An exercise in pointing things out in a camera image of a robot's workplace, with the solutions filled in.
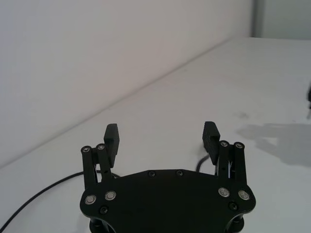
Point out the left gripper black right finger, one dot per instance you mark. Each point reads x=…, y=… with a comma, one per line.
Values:
x=211, y=143

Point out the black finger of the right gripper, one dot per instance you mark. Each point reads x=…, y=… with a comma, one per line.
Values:
x=309, y=97

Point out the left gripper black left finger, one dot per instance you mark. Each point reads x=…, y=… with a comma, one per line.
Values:
x=110, y=145

